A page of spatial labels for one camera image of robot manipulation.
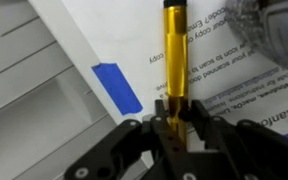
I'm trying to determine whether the blue tape piece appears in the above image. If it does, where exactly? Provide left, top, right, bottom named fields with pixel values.
left=91, top=63, right=143, bottom=115

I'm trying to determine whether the black speckled mug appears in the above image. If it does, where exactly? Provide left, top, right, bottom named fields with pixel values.
left=225, top=0, right=288, bottom=70

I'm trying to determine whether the white instruction paper sheet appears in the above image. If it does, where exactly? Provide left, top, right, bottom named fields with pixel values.
left=63, top=0, right=288, bottom=135

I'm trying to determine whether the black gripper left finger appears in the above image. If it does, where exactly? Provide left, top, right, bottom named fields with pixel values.
left=64, top=100, right=185, bottom=180

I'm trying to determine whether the white printer finisher unit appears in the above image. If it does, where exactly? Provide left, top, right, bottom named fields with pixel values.
left=0, top=0, right=116, bottom=180

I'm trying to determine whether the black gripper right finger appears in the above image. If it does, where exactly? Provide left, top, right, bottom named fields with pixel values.
left=180, top=100, right=288, bottom=180

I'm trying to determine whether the yellow pen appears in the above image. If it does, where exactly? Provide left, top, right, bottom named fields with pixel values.
left=163, top=0, right=188, bottom=143

